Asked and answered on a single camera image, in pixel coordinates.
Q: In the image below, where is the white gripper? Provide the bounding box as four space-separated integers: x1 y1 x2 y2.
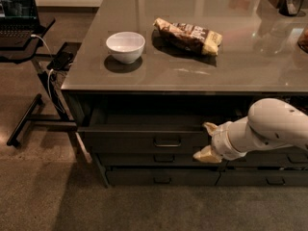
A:
193 121 245 164

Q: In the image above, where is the grey top drawer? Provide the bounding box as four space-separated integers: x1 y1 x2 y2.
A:
79 114 222 153

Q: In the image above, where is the grey drawer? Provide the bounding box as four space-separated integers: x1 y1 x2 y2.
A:
98 153 226 167
217 170 308 187
79 114 222 153
106 168 220 186
227 147 308 168

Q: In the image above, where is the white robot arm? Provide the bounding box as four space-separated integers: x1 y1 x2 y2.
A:
193 98 308 163

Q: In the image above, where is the grey right bottom drawer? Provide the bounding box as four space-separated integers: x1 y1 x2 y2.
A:
217 170 308 187

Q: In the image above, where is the grey right middle drawer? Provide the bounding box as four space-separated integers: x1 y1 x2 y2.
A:
227 147 308 168

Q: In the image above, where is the grey counter cabinet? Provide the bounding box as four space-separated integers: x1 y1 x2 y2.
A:
62 0 308 186

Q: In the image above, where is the brown chip bag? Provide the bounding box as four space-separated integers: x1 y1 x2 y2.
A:
153 17 222 56

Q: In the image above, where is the white ceramic bowl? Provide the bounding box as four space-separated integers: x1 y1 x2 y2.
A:
106 32 145 64

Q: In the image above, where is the brown object at right edge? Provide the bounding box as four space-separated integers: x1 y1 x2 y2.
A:
297 29 308 53

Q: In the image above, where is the dark glass jar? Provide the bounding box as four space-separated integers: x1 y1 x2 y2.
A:
278 0 308 17

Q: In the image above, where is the black smartphone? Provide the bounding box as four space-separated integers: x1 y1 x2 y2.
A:
47 51 73 71

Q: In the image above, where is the black laptop stand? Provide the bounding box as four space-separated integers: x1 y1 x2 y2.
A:
0 14 83 147

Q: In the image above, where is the black laptop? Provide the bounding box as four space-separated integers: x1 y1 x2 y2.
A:
0 0 40 50

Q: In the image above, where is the white charging cable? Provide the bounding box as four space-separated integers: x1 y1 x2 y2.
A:
30 33 66 114

